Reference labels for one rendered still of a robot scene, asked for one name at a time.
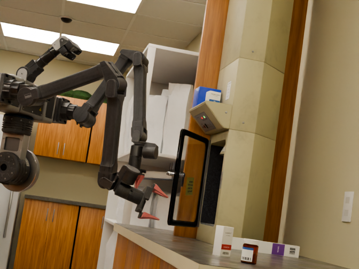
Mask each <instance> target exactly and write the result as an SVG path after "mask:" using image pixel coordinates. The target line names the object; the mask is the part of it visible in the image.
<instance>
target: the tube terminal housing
mask: <svg viewBox="0 0 359 269"><path fill-rule="evenodd" d="M230 81H231V89H230V97H229V99H228V100H225V98H226V93H227V86H228V82H230ZM283 81H284V74H283V73H282V72H280V71H278V70H277V69H275V68H273V67H271V66H269V65H268V64H266V63H265V62H260V61H255V60H249V59H244V58H238V59H236V60H235V61H234V62H232V63H231V64H229V65H227V66H226V67H225V68H223V69H222V70H220V72H219V77H218V84H217V89H218V90H221V98H220V103H223V104H229V105H232V111H231V119H230V126H229V129H227V130H224V131H221V132H218V133H215V134H212V135H211V136H210V140H211V142H210V147H211V145H214V146H221V147H224V146H225V150H224V158H223V165H222V172H223V177H222V184H221V189H219V194H218V201H217V209H216V216H215V224H214V226H208V225H204V224H201V223H200V222H199V227H198V229H197V236H196V239H197V240H200V241H204V242H207V243H210V244H213V245H214V239H215V232H216V226H217V225H220V226H227V227H234V230H233V237H236V238H243V239H253V240H259V241H263V236H264V228H265V223H266V215H267V206H268V198H269V190H270V182H271V174H272V165H273V160H274V152H275V144H276V135H277V127H278V119H279V111H280V103H281V98H282V89H283Z"/></svg>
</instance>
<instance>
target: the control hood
mask: <svg viewBox="0 0 359 269"><path fill-rule="evenodd" d="M231 111H232V105H229V104H223V103H219V102H213V101H207V100H206V101H204V102H202V103H200V104H198V105H197V106H195V107H193V108H191V109H190V110H189V113H190V114H191V115H192V117H193V118H194V119H195V121H196V122H197V123H198V121H197V120H196V118H195V117H194V116H196V115H198V114H200V113H202V112H205V114H206V115H207V116H208V118H209V119H210V121H211V122H212V123H213V125H214V126H215V127H216V129H212V130H210V131H207V132H205V131H204V130H203V128H202V127H201V125H200V124H199V123H198V125H199V126H200V128H201V129H202V131H203V132H204V133H205V134H206V135H212V134H215V133H218V132H221V131H224V130H227V129H229V126H230V119H231Z"/></svg>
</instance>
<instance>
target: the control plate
mask: <svg viewBox="0 0 359 269"><path fill-rule="evenodd" d="M194 117H195V118H196V120H197V121H198V123H199V124H200V125H201V127H202V128H203V127H204V126H205V124H206V125H207V124H209V123H210V124H211V125H209V126H208V128H207V127H206V126H205V127H206V128H203V130H204V131H205V132H207V131H210V130H212V129H216V127H215V126H214V125H213V123H212V122H211V121H210V119H209V118H208V116H207V115H206V114H205V112H202V113H200V114H198V115H196V116H194ZM201 117H202V118H203V119H202V118H201ZM204 117H205V118H204Z"/></svg>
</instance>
